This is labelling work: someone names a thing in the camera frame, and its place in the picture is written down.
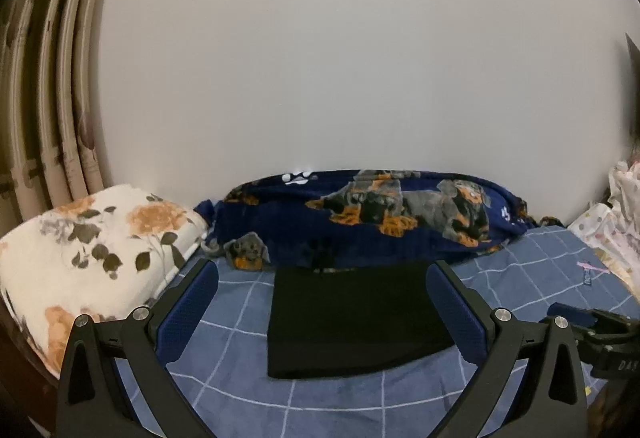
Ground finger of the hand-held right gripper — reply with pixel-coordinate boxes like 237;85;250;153
575;309;640;344
546;300;596;326

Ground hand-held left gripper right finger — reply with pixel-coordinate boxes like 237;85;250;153
425;259;588;438

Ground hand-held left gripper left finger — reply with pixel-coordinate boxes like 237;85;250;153
56;259;220;438

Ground black pants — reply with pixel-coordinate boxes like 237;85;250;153
266;259;458;380

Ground blue plaid bedsheet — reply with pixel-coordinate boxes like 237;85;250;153
112;225;640;438

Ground white dotted pillow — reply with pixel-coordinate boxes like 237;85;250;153
567;203;640;299

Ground white floral pillow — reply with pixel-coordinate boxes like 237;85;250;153
0;184;210;379

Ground white patterned quilt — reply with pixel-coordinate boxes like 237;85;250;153
607;160;640;244

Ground navy dog print blanket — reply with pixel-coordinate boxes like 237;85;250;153
194;169;566;274

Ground brown wooden headboard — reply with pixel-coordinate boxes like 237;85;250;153
0;298;58;436

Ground beige floral curtain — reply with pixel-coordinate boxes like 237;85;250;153
0;0;131;224

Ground black wall television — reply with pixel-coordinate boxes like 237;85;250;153
625;32;640;139

